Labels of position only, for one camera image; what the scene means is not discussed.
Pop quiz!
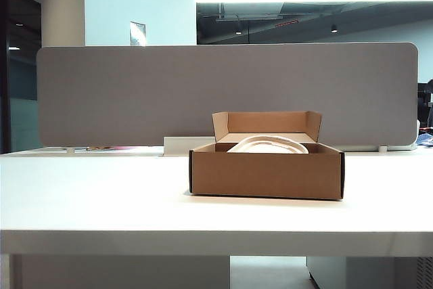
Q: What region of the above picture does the white paper plate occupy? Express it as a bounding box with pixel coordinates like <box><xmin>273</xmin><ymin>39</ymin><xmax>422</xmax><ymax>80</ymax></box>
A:
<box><xmin>226</xmin><ymin>134</ymin><xmax>310</xmax><ymax>155</ymax></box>

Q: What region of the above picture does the brown cardboard box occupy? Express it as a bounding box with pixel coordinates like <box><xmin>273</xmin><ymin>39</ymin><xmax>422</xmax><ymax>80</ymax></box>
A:
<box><xmin>187</xmin><ymin>110</ymin><xmax>346</xmax><ymax>201</ymax></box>

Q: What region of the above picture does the gray fabric desk divider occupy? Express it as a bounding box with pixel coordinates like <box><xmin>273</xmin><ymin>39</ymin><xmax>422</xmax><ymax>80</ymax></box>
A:
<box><xmin>36</xmin><ymin>42</ymin><xmax>420</xmax><ymax>152</ymax></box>

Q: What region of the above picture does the person in dark clothes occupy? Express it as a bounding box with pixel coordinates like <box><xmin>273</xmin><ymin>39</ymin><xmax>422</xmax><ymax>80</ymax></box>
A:
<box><xmin>417</xmin><ymin>79</ymin><xmax>433</xmax><ymax>128</ymax></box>

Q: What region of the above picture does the white desk cable box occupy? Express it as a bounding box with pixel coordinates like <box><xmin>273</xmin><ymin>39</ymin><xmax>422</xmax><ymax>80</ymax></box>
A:
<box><xmin>162</xmin><ymin>136</ymin><xmax>216</xmax><ymax>156</ymax></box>

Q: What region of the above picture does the wall poster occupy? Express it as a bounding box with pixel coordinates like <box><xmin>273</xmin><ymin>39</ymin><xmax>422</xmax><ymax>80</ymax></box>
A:
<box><xmin>129</xmin><ymin>21</ymin><xmax>147</xmax><ymax>47</ymax></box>

